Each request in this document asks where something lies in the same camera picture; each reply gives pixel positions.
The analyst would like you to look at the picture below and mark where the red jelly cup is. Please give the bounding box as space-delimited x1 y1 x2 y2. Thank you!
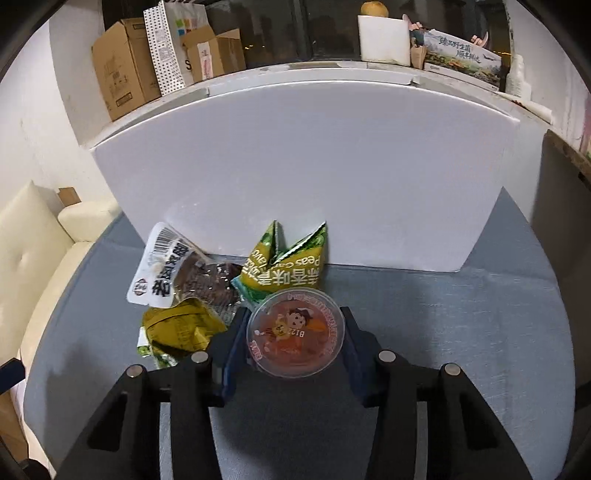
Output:
246 288 346 379

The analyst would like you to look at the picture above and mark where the green peas snack bag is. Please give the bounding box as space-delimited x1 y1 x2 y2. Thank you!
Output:
231 220 328 306

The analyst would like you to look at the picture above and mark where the yellow green snack packet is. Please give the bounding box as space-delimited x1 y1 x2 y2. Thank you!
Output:
136 299 228 369

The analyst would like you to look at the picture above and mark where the brown meat snack packet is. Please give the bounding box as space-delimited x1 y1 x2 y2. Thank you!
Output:
126 222 240 309

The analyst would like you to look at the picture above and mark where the large cardboard box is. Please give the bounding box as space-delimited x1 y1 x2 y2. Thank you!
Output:
91 17 161 121

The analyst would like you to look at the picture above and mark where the white plastic bottle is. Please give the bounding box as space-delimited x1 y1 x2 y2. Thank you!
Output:
505 54 532 101

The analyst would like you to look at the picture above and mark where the wooden side shelf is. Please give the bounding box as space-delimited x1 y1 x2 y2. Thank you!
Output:
544 129 591 182

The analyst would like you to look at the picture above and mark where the white dotted paper bag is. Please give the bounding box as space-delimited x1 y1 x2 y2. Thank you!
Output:
143 1 209 96

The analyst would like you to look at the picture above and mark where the printed landscape gift box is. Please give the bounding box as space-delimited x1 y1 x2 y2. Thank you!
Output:
423 29 502 91

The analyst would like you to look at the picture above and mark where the white storage box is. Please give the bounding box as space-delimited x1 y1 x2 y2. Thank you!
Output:
91 62 519 272

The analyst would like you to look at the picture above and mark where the white foam box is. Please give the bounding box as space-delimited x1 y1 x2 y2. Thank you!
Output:
358 15 411 66

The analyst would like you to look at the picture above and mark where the orange pomelo fruit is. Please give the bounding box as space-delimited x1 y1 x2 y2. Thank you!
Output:
360 1 390 18

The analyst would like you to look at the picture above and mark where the small open cardboard box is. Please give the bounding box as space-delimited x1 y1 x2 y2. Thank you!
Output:
180 26 245 83

